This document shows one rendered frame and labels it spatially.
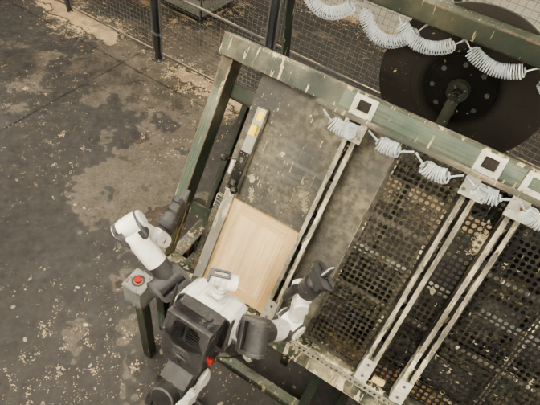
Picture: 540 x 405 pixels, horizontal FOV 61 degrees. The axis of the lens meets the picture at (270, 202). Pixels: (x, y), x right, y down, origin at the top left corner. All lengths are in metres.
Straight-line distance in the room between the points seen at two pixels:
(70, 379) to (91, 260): 0.88
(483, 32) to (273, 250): 1.33
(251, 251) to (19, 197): 2.40
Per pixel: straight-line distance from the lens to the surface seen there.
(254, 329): 1.85
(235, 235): 2.32
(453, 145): 1.92
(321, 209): 2.06
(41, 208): 4.08
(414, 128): 1.92
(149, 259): 1.91
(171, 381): 2.07
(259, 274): 2.33
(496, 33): 2.23
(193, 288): 1.92
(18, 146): 4.64
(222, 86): 2.21
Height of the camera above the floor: 3.03
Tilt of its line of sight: 49 degrees down
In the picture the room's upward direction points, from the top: 12 degrees clockwise
